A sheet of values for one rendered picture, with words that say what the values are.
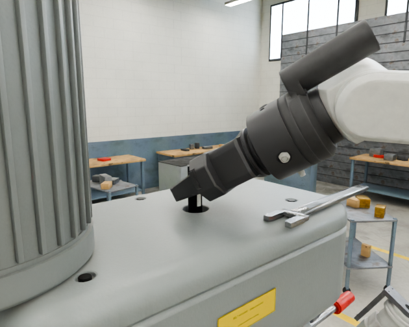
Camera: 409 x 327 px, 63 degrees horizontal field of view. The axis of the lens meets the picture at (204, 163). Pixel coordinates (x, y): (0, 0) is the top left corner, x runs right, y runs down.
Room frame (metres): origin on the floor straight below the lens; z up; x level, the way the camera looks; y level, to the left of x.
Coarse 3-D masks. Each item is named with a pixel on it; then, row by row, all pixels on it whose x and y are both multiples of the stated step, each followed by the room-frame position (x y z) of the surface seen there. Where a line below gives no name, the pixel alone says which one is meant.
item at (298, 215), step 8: (344, 192) 0.50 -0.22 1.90; (352, 192) 0.50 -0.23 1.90; (360, 192) 0.52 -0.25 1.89; (320, 200) 0.46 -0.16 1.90; (328, 200) 0.46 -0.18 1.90; (336, 200) 0.46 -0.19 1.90; (296, 208) 0.42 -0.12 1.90; (304, 208) 0.42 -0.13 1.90; (312, 208) 0.42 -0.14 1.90; (320, 208) 0.43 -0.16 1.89; (264, 216) 0.40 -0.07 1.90; (272, 216) 0.39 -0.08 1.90; (280, 216) 0.40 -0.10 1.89; (288, 216) 0.40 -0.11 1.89; (296, 216) 0.39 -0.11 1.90; (304, 216) 0.39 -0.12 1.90; (288, 224) 0.37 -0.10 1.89; (296, 224) 0.38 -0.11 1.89
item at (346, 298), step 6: (342, 294) 0.53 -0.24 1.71; (348, 294) 0.53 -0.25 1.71; (342, 300) 0.51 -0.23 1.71; (348, 300) 0.51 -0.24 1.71; (330, 306) 0.50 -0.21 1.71; (336, 306) 0.50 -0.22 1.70; (342, 306) 0.50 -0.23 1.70; (324, 312) 0.48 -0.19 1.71; (330, 312) 0.49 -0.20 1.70; (336, 312) 0.50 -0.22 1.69; (318, 318) 0.47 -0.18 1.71; (324, 318) 0.47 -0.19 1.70; (312, 324) 0.45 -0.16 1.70
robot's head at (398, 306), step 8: (392, 288) 0.57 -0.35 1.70; (384, 296) 0.55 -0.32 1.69; (392, 296) 0.54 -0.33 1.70; (400, 296) 0.56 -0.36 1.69; (368, 304) 0.56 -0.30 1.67; (376, 304) 0.58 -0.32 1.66; (392, 304) 0.54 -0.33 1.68; (400, 304) 0.53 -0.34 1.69; (408, 304) 0.54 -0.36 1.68; (360, 312) 0.57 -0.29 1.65; (392, 312) 0.52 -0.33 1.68; (400, 312) 0.52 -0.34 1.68; (408, 312) 0.52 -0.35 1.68; (400, 320) 0.51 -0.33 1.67; (408, 320) 0.51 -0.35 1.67
